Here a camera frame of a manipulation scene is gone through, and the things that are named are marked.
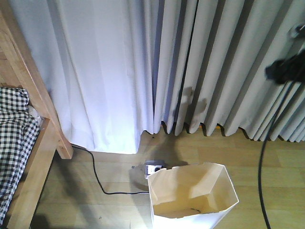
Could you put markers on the floor power socket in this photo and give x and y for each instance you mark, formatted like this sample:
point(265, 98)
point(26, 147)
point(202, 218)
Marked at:
point(152, 166)

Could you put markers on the grey pleated curtain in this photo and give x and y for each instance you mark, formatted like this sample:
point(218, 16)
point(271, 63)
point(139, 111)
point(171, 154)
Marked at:
point(208, 66)

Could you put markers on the white trash bin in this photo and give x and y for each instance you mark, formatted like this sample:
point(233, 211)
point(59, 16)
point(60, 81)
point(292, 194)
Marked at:
point(191, 196)

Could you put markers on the black white checkered bedding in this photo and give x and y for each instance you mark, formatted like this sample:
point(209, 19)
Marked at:
point(18, 133)

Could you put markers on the white sheer curtain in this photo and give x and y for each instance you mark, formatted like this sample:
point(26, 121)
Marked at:
point(95, 57)

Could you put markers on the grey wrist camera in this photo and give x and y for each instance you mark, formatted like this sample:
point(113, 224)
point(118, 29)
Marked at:
point(297, 31)

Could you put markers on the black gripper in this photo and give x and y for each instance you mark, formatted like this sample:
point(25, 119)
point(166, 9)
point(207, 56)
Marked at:
point(284, 70)

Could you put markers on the wooden bed frame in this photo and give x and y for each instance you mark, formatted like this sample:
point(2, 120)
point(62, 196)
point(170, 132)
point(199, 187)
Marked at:
point(18, 70)

